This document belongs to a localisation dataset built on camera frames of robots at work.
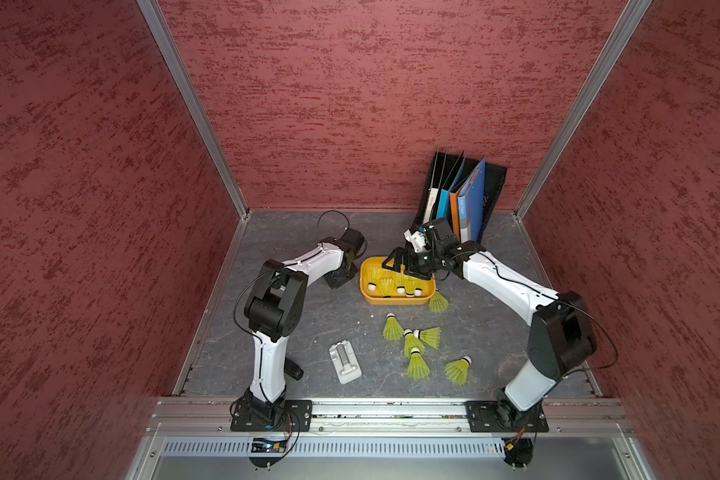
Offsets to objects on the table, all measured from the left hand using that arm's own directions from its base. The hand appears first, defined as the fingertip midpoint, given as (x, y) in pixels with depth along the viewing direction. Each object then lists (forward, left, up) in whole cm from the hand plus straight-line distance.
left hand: (343, 282), depth 97 cm
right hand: (-4, -16, +13) cm, 21 cm away
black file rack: (+23, -34, +28) cm, 50 cm away
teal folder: (+15, -31, +26) cm, 43 cm away
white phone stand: (-26, -2, 0) cm, 26 cm away
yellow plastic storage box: (-3, -22, +1) cm, 22 cm away
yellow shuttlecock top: (+2, -10, +1) cm, 11 cm away
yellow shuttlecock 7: (-27, -34, 0) cm, 43 cm away
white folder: (+16, -28, +27) cm, 41 cm away
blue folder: (+14, -40, +23) cm, 48 cm away
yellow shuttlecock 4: (-20, -21, +2) cm, 29 cm away
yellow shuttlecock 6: (-27, -23, -1) cm, 35 cm away
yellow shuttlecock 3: (-15, -16, -2) cm, 23 cm away
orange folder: (+13, -34, +23) cm, 44 cm away
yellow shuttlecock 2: (-6, -31, -2) cm, 32 cm away
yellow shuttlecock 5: (-19, -27, +2) cm, 33 cm away
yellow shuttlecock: (-2, -14, +2) cm, 15 cm away
